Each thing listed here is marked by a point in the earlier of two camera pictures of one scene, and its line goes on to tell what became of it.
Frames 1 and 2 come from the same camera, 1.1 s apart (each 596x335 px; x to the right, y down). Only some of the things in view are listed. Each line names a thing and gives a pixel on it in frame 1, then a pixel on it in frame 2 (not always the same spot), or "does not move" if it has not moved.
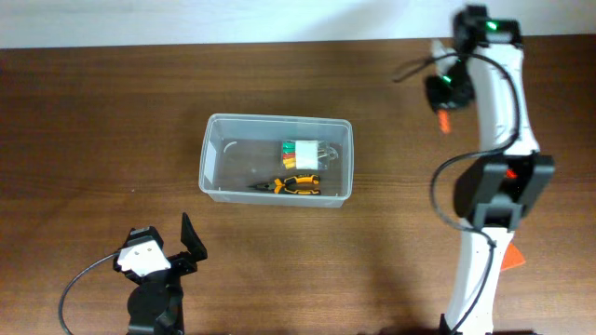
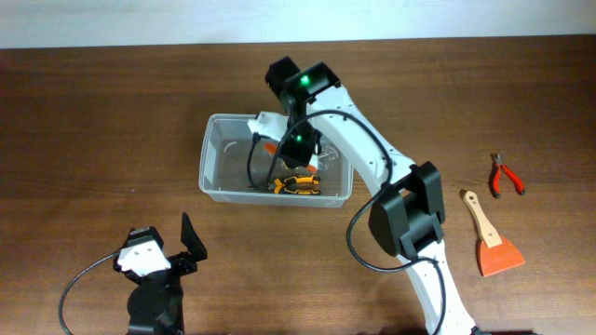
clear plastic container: [277, 160] does not move
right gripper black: [438, 101] to [299, 154]
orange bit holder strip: [444, 121] to [272, 149]
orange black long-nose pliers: [304, 184] does not move
